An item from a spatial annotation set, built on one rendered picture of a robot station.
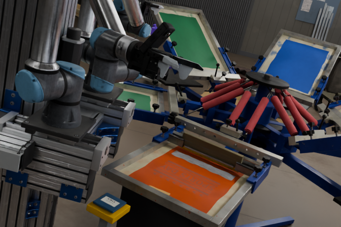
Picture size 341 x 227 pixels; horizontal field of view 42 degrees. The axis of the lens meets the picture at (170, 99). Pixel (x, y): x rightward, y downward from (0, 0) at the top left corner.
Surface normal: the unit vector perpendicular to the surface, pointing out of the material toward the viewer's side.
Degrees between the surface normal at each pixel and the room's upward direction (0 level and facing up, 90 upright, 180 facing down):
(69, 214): 0
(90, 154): 90
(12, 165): 90
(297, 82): 32
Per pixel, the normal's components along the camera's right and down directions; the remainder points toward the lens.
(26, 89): -0.56, 0.25
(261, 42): -0.12, 0.28
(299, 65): -0.04, -0.69
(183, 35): 0.48, -0.59
